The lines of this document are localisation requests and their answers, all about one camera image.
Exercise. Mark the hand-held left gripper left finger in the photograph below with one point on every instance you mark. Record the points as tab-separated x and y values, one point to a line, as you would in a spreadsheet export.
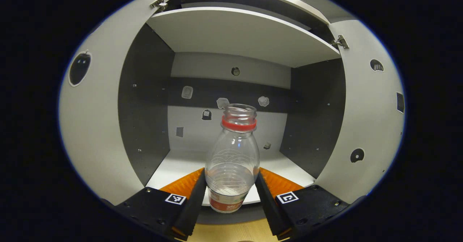
191	209

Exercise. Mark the clear plastic water bottle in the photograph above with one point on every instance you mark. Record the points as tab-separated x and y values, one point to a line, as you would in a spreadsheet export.
233	155

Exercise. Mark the grey cabinet door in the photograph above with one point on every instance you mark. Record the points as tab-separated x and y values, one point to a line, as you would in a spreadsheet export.
365	119
97	126

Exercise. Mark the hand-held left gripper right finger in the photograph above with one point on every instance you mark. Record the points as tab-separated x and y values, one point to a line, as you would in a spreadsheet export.
269	209

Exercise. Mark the grey cabinet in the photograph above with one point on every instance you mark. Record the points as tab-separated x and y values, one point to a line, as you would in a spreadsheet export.
235	32

